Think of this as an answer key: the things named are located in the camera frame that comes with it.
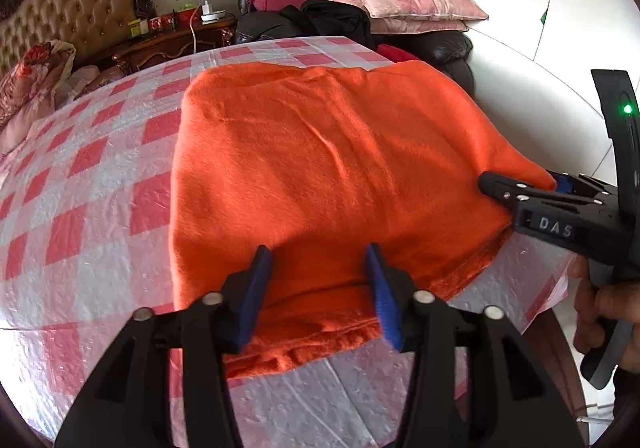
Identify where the tufted carved headboard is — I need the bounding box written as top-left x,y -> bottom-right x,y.
0,0 -> 158,79

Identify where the orange towel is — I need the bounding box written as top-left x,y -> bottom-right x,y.
170,59 -> 558,381

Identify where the wooden nightstand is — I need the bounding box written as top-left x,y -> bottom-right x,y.
97,16 -> 238,76

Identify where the red round cushion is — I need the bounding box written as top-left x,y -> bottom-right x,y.
375,43 -> 423,64

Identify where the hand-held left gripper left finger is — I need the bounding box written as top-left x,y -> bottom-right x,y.
54,244 -> 273,448

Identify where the floral bedding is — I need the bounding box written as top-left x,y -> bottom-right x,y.
0,39 -> 126,159

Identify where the person's right hand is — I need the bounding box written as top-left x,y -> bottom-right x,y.
571,255 -> 640,354

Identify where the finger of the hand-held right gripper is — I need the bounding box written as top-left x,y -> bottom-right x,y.
477,171 -> 618,219
547,171 -> 620,199

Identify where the white charger with cable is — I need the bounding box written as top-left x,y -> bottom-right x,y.
189,0 -> 223,54

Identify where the pink checked plastic tablecloth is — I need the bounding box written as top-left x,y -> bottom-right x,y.
0,35 -> 573,448

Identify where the black clothing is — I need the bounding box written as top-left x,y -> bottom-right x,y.
280,0 -> 376,49

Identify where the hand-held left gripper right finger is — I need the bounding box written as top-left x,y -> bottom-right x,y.
364,242 -> 586,448

